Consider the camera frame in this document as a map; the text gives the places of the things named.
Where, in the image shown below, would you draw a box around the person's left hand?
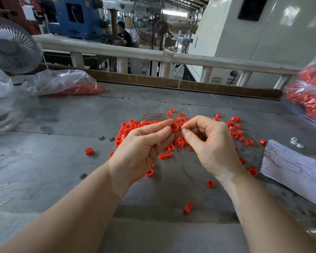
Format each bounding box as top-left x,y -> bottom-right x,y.
108,119 -> 181,195

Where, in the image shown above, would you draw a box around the person's right hand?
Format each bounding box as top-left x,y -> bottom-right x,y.
180,115 -> 248,182

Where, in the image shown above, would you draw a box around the pile of red plastic rings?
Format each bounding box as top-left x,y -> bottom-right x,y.
110,109 -> 268,189

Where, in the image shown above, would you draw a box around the bundle of thin metal wires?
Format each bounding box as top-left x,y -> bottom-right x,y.
141,112 -> 211,182

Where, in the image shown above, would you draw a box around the person's right forearm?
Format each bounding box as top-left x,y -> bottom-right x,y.
220,171 -> 316,253

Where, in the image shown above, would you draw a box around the person's left forearm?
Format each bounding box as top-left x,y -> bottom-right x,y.
0,165 -> 131,253

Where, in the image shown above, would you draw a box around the brown wooden board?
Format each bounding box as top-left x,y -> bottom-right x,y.
36,63 -> 282,99

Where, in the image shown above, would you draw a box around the white paper sheet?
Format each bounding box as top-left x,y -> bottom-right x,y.
259,140 -> 316,210

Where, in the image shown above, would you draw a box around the white metal railing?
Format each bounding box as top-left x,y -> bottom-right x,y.
33,33 -> 303,90

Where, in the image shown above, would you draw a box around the clear bag with red pieces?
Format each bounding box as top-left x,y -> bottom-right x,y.
22,69 -> 107,96

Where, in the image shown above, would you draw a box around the large clear bag red pieces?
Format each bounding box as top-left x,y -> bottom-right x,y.
283,42 -> 316,127

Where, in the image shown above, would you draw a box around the large grey machine cabinet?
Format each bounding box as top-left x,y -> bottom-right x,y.
187,0 -> 316,89

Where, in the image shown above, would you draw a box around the blue industrial machine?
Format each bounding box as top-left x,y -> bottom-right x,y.
46,0 -> 105,40

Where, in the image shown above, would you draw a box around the white desk fan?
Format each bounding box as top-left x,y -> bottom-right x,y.
0,16 -> 43,75

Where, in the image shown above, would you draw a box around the red industrial machine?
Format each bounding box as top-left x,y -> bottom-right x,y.
0,0 -> 43,35

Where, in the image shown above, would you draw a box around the black pedestal fan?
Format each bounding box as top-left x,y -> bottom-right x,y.
152,19 -> 170,77

